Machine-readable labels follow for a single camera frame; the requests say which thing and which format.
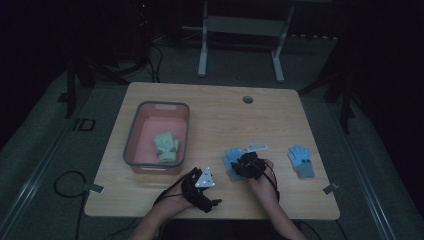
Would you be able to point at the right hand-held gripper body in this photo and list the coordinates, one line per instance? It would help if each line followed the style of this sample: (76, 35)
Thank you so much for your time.
(255, 165)

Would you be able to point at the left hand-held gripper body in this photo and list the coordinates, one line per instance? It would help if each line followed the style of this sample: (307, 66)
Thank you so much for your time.
(196, 186)

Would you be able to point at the plain blue and grey glove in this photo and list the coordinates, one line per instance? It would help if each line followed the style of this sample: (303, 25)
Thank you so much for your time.
(230, 156)

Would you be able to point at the light green glove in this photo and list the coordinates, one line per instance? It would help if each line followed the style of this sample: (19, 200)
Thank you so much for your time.
(165, 141)
(167, 158)

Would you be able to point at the blue glove with shark face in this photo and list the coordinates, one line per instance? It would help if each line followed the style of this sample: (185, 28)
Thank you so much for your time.
(301, 161)

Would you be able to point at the pink plastic bin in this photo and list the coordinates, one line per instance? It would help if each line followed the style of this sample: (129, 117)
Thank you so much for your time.
(146, 133)

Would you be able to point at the person's right hand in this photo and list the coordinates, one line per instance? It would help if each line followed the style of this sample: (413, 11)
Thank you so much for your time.
(265, 186)

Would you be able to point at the person's left hand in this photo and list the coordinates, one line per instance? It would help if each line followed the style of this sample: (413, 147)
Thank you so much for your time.
(175, 201)

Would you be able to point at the grey table grommet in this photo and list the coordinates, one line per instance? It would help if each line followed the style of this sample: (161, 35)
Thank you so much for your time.
(247, 99)

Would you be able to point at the grey table edge clip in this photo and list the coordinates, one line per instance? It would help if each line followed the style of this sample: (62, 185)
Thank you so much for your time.
(94, 188)
(330, 188)

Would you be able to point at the black tripod stand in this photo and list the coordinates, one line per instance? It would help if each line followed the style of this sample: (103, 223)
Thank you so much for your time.
(345, 93)

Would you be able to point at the black rectangular floor frame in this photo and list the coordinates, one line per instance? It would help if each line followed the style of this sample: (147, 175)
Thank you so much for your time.
(84, 124)

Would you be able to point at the white metal table frame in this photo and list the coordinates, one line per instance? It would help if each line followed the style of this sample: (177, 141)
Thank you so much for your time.
(240, 26)

